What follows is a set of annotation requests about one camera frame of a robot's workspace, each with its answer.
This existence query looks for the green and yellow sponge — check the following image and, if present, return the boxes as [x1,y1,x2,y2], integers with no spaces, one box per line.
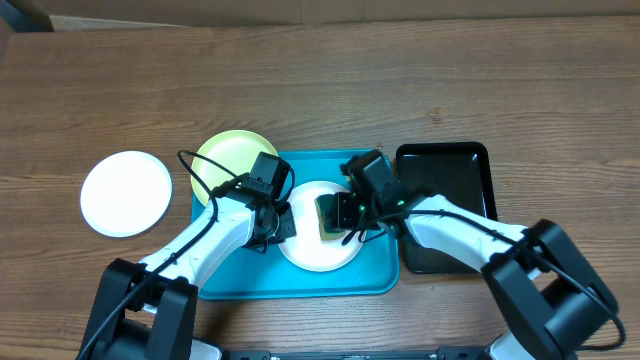
[315,194,347,242]

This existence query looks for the white plate with red stain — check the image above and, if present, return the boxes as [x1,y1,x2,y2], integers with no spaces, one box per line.
[279,181,362,272]

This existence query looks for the yellow-green plate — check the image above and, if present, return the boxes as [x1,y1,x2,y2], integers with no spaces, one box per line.
[191,130,278,190]

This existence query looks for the white plate with small stains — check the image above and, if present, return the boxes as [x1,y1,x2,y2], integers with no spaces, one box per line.
[80,151,172,238]

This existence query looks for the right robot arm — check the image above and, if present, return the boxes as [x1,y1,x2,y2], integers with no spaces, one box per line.
[323,186,626,359]

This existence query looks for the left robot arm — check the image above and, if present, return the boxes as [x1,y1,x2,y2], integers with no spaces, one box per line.
[78,176,295,360]

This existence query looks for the black water tray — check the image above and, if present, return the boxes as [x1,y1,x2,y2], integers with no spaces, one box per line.
[395,142,498,274]

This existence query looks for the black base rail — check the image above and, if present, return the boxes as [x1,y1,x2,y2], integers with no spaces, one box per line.
[222,346,491,360]

